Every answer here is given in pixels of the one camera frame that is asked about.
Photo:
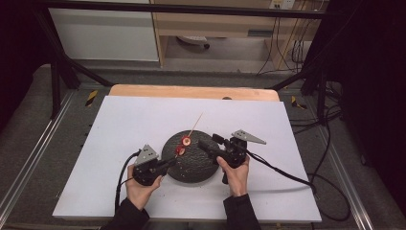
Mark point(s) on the white board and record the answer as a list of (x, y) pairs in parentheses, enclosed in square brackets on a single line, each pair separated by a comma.
[(134, 121)]

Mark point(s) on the black metal frame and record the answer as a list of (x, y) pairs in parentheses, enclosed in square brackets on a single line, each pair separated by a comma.
[(191, 9)]

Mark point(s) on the light wooden desk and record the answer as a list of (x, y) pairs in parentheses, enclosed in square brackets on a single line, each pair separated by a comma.
[(207, 24)]

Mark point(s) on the aluminium rail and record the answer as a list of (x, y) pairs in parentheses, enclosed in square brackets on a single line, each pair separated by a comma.
[(35, 147), (344, 179)]

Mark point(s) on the black round plate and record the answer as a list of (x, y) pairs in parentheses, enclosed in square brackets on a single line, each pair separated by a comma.
[(191, 169)]

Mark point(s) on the wooden table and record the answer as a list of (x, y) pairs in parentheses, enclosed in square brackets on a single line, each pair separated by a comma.
[(191, 92)]

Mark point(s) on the white cabinet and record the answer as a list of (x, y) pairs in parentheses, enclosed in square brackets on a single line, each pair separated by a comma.
[(102, 35)]

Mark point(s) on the thin wooden skewer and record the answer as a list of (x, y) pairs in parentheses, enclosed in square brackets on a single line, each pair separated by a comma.
[(196, 123)]

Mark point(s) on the person's left hand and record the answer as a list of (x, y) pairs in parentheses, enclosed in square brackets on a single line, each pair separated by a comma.
[(140, 195)]

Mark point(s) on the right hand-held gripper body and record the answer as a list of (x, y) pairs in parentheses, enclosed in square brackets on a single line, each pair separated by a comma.
[(236, 153)]

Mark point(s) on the grey wheeled foot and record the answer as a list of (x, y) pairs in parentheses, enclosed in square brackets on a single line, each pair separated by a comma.
[(193, 40)]

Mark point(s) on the person's right hand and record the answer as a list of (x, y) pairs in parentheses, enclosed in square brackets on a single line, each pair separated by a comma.
[(237, 180)]

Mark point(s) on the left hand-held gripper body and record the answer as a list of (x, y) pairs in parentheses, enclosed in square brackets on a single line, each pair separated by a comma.
[(145, 172)]

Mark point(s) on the black curtain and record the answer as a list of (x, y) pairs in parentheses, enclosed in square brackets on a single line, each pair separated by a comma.
[(373, 80), (19, 48)]

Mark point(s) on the red fruit piece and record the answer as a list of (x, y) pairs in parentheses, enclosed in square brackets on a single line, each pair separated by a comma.
[(180, 150), (186, 141)]

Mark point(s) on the white power strip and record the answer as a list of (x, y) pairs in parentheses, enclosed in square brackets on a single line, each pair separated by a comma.
[(282, 4)]

